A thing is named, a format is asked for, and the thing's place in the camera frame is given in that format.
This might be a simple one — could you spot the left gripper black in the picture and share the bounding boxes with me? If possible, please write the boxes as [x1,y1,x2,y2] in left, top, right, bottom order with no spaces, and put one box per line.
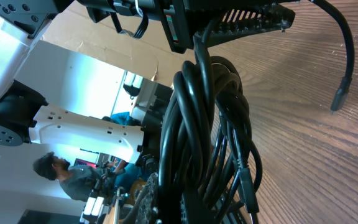
[154,0,295,54]

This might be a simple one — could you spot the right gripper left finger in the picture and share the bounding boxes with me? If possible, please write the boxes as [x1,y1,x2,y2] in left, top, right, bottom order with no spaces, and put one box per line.
[135,172,158,224]

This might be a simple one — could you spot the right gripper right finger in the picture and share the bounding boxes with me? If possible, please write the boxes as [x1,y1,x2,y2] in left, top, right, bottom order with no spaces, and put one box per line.
[209,186,248,224]

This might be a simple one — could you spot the black USB cable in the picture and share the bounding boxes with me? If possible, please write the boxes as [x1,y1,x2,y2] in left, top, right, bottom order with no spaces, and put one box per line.
[157,0,356,224]

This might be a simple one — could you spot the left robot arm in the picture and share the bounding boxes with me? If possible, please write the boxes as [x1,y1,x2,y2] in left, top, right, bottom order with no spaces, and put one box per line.
[0,1,295,162]

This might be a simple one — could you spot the person in grey shirt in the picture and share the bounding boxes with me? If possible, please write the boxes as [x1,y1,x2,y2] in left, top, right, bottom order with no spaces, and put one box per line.
[32,151,130,202]

